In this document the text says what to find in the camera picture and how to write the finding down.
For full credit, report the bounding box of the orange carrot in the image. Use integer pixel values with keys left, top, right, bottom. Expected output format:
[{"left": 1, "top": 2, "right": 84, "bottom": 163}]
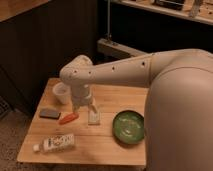
[{"left": 59, "top": 113, "right": 79, "bottom": 125}]

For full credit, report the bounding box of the grey metal shelf rail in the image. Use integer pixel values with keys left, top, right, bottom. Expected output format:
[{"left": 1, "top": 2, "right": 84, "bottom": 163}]
[{"left": 97, "top": 38, "right": 145, "bottom": 59}]

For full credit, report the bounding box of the green ceramic bowl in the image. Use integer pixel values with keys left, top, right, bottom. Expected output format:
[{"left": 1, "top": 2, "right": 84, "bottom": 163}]
[{"left": 112, "top": 110, "right": 144, "bottom": 145}]

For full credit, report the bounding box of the white plastic cup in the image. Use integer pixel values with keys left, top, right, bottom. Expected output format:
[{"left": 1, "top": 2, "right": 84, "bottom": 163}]
[{"left": 52, "top": 82, "right": 71, "bottom": 104}]

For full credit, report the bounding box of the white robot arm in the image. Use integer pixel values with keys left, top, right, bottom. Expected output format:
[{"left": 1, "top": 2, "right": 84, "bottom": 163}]
[{"left": 60, "top": 49, "right": 213, "bottom": 171}]

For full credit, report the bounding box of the upper wooden shelf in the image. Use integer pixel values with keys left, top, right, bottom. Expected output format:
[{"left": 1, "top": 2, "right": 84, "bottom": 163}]
[{"left": 112, "top": 0, "right": 213, "bottom": 26}]

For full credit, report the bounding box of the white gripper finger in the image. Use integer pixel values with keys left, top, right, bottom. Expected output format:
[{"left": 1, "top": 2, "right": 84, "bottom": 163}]
[
  {"left": 72, "top": 105, "right": 80, "bottom": 114},
  {"left": 88, "top": 99, "right": 98, "bottom": 113}
]

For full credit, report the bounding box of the dark grey sponge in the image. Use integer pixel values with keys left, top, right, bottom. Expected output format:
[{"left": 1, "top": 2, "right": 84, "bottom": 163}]
[{"left": 39, "top": 108, "right": 61, "bottom": 119}]

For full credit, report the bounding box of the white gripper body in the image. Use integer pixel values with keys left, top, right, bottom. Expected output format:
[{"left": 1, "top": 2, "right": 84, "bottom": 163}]
[{"left": 71, "top": 85, "right": 92, "bottom": 106}]

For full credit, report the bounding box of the small white rectangular block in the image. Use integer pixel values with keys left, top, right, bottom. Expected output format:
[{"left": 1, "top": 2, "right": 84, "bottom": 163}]
[{"left": 88, "top": 111, "right": 100, "bottom": 125}]

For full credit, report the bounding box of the wooden table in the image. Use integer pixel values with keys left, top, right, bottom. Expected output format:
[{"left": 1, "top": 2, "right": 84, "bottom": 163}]
[{"left": 17, "top": 85, "right": 147, "bottom": 166}]

